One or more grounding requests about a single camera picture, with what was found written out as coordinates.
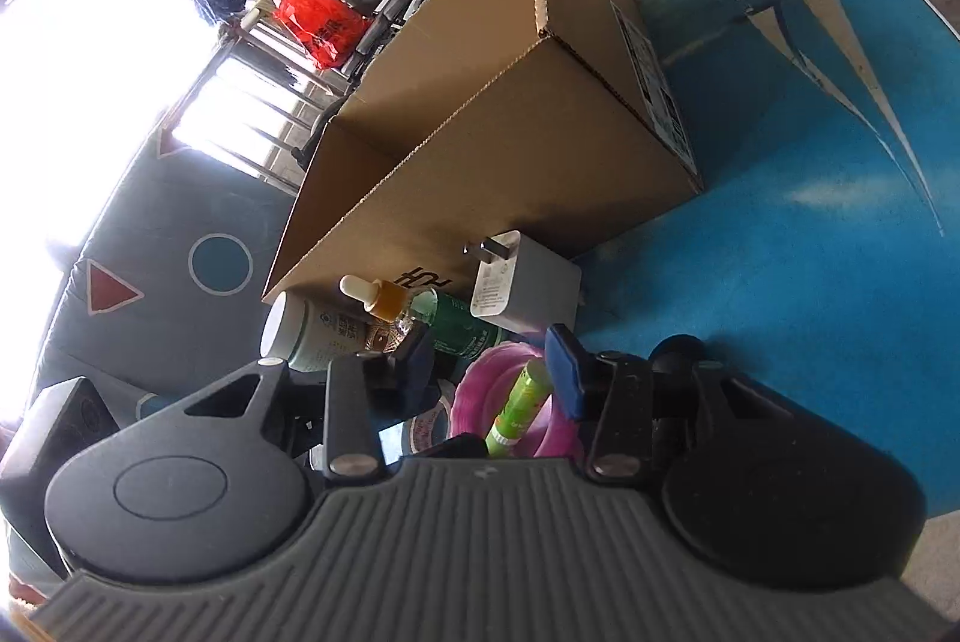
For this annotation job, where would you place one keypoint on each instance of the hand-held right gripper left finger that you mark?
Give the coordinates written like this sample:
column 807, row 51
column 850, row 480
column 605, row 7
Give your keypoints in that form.
column 417, row 361

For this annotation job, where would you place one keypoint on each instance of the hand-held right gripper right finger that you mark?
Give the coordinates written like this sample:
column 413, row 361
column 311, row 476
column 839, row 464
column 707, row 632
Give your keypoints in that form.
column 564, row 372

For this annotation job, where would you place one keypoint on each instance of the green dropper bottle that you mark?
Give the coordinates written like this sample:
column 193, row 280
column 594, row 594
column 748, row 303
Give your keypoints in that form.
column 390, row 301

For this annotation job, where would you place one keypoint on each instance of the pink tape spool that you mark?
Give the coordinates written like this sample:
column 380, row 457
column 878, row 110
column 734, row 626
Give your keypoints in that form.
column 480, row 387

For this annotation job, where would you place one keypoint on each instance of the white charger plug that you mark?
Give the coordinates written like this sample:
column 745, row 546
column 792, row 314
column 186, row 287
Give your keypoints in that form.
column 525, row 289

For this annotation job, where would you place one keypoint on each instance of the white pill bottle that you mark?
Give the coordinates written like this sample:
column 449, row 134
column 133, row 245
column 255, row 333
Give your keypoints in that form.
column 307, row 331

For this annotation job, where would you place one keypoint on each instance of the brown cardboard box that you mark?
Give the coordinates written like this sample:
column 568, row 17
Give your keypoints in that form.
column 525, row 162

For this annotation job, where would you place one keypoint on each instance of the grey blanket with coloured shapes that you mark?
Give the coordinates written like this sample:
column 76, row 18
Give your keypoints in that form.
column 150, row 214

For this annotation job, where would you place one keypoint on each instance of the large red plastic bag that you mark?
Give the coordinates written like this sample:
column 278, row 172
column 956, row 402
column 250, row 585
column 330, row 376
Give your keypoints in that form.
column 322, row 23

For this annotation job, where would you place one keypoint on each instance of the metal window railing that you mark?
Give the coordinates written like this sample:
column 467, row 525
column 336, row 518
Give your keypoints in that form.
column 247, row 31

